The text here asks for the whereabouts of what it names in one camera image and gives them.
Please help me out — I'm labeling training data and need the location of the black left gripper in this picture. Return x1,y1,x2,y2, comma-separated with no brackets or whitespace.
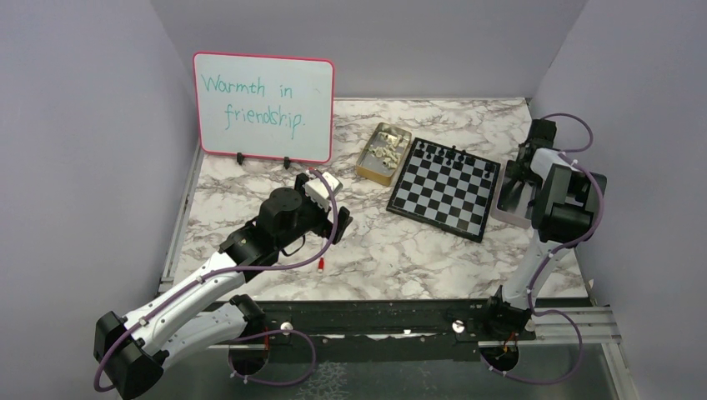
276,174,353,251

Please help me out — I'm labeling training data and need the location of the pile of white chess pieces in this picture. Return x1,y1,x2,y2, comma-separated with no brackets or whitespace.
369,130,405,169

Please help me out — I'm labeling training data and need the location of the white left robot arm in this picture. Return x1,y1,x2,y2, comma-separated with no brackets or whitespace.
93,179,352,399

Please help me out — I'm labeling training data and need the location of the black and silver chessboard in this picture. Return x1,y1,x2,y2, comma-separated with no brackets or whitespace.
386,137,500,243

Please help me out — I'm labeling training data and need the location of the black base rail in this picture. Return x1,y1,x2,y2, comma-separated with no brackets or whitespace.
198,298,537,364

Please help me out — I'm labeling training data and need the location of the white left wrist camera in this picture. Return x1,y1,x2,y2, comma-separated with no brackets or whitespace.
304,172,343,213

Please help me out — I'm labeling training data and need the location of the pink framed whiteboard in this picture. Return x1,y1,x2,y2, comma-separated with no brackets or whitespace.
192,52,335,163

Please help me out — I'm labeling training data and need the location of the pink tin tray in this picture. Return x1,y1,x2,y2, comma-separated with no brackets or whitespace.
490,160,536,229

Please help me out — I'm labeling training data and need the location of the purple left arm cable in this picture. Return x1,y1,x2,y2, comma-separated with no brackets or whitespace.
93,167,339,394

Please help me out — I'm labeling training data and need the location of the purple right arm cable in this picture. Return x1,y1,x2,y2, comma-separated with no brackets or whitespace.
480,113,606,386

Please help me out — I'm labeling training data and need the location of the gold tin tray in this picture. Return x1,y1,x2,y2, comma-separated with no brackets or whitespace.
355,122,413,187

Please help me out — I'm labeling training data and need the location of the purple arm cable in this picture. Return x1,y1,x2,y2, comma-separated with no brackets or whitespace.
93,167,339,394
480,113,606,386

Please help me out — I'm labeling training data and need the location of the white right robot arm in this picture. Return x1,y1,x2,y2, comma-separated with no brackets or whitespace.
480,114,607,339

